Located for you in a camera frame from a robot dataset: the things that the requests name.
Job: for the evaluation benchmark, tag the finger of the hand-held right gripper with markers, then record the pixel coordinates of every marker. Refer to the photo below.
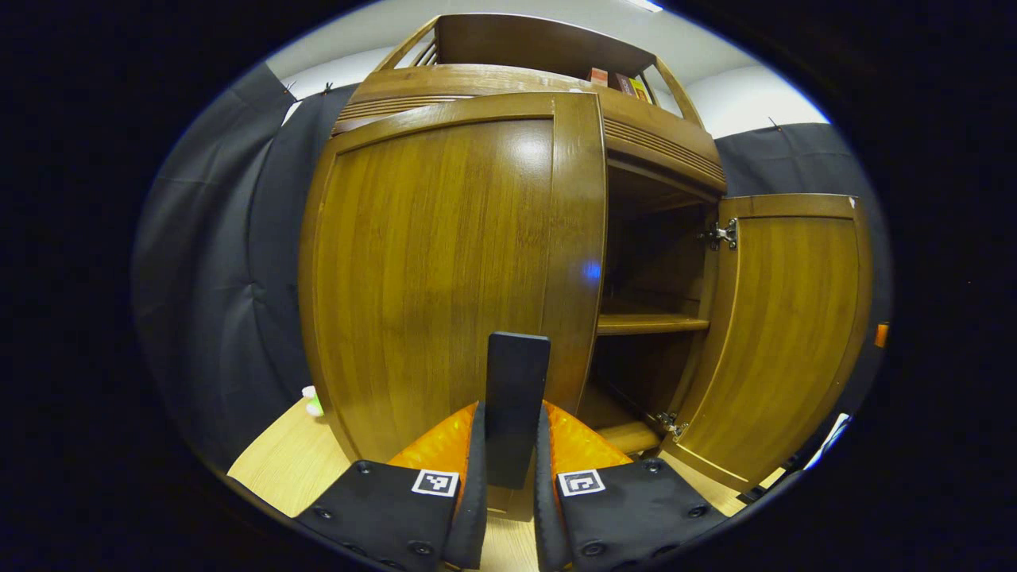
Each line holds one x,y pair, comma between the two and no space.
881,334

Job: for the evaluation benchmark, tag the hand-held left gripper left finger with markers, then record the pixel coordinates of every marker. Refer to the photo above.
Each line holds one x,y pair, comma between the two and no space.
473,508

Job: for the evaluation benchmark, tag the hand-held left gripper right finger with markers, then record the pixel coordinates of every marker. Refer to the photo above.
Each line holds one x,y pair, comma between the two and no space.
544,516

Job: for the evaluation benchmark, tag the wooden cabinet door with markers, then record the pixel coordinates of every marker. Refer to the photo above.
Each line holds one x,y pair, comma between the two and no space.
429,278
779,334

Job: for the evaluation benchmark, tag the wooden double-door shoe cabinet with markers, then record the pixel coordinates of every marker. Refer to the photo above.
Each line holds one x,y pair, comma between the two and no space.
540,44

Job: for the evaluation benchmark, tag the metal door hinge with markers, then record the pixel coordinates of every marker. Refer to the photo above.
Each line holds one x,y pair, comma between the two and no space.
725,234
671,423

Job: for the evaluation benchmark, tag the wooden inner cabinet shelf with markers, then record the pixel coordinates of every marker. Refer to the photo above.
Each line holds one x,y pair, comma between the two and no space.
647,323

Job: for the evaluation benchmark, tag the wooden cabinet drawer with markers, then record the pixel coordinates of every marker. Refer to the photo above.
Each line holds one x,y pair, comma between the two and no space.
493,82

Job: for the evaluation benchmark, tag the small green white bottle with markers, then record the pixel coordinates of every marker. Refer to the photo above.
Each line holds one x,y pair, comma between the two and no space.
314,403

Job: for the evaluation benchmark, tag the yellow book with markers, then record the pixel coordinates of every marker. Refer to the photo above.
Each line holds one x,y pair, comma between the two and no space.
641,90

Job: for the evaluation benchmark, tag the black backdrop cloth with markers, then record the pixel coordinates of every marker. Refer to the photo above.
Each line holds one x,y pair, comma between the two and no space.
214,278

